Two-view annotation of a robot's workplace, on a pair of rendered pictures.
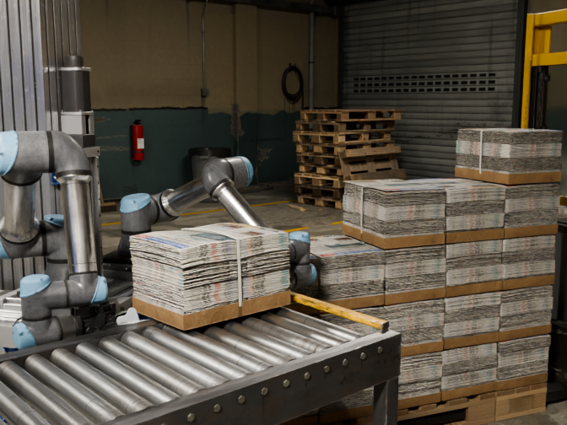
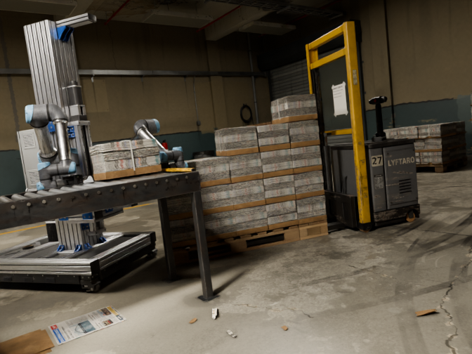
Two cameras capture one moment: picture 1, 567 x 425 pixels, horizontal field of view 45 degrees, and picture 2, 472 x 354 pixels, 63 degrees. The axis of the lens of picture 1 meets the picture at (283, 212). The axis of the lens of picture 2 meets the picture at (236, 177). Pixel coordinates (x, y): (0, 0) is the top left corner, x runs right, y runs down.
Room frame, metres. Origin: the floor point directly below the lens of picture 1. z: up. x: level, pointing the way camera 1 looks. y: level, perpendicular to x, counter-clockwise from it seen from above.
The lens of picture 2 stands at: (-0.53, -0.76, 0.96)
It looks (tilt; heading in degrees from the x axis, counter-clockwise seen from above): 6 degrees down; 6
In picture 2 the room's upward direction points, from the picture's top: 7 degrees counter-clockwise
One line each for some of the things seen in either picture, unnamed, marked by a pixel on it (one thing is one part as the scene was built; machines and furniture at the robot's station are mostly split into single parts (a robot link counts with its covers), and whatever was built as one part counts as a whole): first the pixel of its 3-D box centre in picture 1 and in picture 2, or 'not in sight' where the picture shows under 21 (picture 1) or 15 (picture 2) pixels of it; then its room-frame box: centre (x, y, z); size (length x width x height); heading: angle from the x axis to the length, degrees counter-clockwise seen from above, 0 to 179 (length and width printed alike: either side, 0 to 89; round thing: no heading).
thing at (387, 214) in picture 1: (391, 212); (235, 141); (2.88, -0.46, 0.95); 0.38 x 0.29 x 0.23; 21
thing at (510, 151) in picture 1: (500, 268); (298, 166); (3.10, -1.01, 0.65); 0.39 x 0.30 x 1.29; 22
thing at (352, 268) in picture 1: (361, 336); (227, 202); (2.83, -0.34, 0.42); 1.17 x 0.39 x 0.83; 112
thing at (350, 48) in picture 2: not in sight; (355, 124); (2.95, -1.54, 0.97); 0.09 x 0.09 x 1.75; 22
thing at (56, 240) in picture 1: (62, 235); (69, 156); (2.18, 0.72, 0.98); 0.13 x 0.12 x 0.14; 115
